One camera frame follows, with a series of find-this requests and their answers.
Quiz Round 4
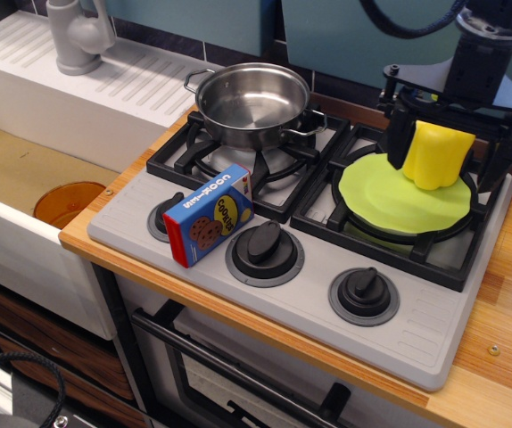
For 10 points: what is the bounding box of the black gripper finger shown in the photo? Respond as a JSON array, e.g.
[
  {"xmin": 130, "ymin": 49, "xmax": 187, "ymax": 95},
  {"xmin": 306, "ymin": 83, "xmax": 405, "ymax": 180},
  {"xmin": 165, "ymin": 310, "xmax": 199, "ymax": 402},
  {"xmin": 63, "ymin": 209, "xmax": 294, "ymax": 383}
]
[
  {"xmin": 477, "ymin": 133, "xmax": 512, "ymax": 193},
  {"xmin": 386, "ymin": 106, "xmax": 418, "ymax": 169}
]

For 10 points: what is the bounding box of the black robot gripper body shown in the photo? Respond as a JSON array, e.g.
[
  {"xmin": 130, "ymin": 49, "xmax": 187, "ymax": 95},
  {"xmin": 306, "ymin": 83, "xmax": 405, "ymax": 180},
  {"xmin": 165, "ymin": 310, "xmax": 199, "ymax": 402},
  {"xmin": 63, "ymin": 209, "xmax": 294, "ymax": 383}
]
[{"xmin": 376, "ymin": 42, "xmax": 512, "ymax": 139}]

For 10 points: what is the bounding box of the yellow toy bell pepper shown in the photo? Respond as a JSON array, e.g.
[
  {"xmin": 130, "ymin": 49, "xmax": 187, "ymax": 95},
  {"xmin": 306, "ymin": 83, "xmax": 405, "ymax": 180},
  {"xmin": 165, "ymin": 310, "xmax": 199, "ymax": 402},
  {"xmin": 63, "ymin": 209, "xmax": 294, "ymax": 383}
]
[{"xmin": 402, "ymin": 120, "xmax": 475, "ymax": 191}]

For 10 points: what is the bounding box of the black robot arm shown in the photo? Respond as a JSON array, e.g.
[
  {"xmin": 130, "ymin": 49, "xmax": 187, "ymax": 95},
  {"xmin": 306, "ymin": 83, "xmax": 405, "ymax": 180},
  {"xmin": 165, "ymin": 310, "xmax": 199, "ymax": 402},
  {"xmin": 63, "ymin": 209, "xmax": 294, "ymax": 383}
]
[{"xmin": 380, "ymin": 1, "xmax": 512, "ymax": 192}]

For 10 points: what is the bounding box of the lime green plate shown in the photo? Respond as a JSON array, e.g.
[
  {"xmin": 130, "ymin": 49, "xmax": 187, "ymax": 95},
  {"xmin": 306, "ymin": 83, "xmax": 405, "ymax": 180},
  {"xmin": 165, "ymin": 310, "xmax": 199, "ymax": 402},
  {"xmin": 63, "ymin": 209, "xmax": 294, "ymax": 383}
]
[{"xmin": 338, "ymin": 154, "xmax": 472, "ymax": 235}]

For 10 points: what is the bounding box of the stainless steel pot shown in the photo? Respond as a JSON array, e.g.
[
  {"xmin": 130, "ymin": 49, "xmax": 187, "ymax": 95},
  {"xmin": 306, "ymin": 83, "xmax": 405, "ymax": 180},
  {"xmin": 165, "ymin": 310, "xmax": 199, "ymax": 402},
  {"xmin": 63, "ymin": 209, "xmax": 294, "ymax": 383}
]
[{"xmin": 184, "ymin": 62, "xmax": 327, "ymax": 152}]

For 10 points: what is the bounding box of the right black stove knob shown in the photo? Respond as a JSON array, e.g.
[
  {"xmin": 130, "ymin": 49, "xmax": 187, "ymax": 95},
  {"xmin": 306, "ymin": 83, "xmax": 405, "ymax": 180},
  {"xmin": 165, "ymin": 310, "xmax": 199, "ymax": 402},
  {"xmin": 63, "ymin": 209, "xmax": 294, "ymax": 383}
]
[{"xmin": 328, "ymin": 267, "xmax": 400, "ymax": 327}]

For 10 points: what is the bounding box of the black stove knob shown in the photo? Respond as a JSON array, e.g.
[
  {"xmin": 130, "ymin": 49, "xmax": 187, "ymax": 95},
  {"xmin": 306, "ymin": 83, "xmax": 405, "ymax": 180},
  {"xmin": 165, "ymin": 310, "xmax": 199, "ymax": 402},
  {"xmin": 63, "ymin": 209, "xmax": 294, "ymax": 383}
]
[
  {"xmin": 328, "ymin": 267, "xmax": 400, "ymax": 327},
  {"xmin": 147, "ymin": 192, "xmax": 184, "ymax": 243},
  {"xmin": 226, "ymin": 220, "xmax": 305, "ymax": 288}
]

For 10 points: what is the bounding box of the middle black stove knob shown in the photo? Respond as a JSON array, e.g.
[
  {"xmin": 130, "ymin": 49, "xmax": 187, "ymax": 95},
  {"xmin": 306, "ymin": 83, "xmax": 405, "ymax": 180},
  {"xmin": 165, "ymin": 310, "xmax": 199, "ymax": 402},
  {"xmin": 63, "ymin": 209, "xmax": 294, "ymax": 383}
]
[{"xmin": 226, "ymin": 220, "xmax": 305, "ymax": 288}]

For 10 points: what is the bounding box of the grey toy stove top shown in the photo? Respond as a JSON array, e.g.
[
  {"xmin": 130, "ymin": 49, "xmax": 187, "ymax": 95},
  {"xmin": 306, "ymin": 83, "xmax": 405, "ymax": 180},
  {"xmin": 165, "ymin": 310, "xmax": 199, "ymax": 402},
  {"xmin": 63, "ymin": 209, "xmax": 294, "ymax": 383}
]
[{"xmin": 87, "ymin": 106, "xmax": 512, "ymax": 392}]

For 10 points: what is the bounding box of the left black stove knob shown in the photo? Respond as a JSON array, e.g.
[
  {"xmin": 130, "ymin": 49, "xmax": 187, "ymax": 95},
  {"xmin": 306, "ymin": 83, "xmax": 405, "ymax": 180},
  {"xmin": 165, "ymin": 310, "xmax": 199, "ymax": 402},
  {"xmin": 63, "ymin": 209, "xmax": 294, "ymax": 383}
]
[{"xmin": 147, "ymin": 192, "xmax": 184, "ymax": 243}]

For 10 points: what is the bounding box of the right black burner grate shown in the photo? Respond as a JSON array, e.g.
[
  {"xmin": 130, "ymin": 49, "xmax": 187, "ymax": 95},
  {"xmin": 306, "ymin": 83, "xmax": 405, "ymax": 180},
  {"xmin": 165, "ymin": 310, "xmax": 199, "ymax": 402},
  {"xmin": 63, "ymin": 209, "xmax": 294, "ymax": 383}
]
[{"xmin": 290, "ymin": 124, "xmax": 512, "ymax": 292}]

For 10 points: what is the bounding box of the black burner grate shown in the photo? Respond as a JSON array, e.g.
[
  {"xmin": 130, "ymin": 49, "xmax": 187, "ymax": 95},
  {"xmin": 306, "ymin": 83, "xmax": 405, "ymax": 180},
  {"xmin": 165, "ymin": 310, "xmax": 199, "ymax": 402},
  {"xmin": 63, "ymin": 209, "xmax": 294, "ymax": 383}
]
[
  {"xmin": 290, "ymin": 124, "xmax": 512, "ymax": 292},
  {"xmin": 146, "ymin": 111, "xmax": 351, "ymax": 223}
]

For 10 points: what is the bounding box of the left black burner grate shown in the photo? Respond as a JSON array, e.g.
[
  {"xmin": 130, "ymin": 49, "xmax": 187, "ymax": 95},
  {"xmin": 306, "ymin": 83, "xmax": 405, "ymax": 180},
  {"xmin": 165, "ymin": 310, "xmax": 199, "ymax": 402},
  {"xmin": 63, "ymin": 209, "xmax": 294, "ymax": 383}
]
[{"xmin": 146, "ymin": 111, "xmax": 351, "ymax": 223}]

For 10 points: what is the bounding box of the blue cookie box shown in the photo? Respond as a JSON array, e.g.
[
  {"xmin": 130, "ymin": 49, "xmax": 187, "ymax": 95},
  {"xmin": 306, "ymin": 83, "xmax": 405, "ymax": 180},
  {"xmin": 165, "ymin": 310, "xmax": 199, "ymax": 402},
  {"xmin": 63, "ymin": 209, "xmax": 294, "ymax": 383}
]
[{"xmin": 163, "ymin": 164, "xmax": 254, "ymax": 268}]

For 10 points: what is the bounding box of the grey toy faucet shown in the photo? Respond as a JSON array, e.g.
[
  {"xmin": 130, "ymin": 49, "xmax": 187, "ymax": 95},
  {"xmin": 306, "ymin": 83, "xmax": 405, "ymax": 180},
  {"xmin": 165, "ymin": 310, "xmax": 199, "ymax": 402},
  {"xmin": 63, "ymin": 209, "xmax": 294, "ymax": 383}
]
[{"xmin": 46, "ymin": 0, "xmax": 116, "ymax": 76}]

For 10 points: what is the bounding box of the white toy sink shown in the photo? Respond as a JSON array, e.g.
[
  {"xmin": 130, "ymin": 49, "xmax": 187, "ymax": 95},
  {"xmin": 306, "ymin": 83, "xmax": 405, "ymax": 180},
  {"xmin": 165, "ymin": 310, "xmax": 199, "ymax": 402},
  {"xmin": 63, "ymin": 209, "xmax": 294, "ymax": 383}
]
[{"xmin": 0, "ymin": 12, "xmax": 203, "ymax": 340}]

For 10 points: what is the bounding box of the wooden drawer cabinet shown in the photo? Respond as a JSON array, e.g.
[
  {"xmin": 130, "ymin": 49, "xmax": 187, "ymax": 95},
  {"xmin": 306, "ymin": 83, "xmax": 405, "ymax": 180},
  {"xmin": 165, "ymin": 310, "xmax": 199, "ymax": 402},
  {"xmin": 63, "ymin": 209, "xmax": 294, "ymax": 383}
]
[{"xmin": 0, "ymin": 271, "xmax": 150, "ymax": 428}]

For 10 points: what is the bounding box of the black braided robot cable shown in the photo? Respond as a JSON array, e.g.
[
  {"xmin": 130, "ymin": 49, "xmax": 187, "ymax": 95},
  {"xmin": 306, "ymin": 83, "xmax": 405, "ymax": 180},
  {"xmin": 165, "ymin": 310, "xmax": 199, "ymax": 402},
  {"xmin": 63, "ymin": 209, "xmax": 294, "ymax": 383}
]
[{"xmin": 358, "ymin": 0, "xmax": 512, "ymax": 75}]

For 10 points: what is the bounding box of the oven door with handle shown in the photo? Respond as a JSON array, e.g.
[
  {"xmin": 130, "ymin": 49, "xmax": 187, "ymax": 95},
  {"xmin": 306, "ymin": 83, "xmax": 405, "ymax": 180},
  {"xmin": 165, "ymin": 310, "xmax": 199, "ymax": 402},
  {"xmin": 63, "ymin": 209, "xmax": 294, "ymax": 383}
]
[{"xmin": 130, "ymin": 300, "xmax": 434, "ymax": 427}]

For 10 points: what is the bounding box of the black braided foreground cable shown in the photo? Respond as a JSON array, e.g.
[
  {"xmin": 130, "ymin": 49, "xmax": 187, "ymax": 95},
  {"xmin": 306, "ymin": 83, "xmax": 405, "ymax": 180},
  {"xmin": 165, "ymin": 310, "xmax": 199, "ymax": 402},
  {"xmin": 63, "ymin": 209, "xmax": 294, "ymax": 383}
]
[{"xmin": 0, "ymin": 351, "xmax": 67, "ymax": 428}]

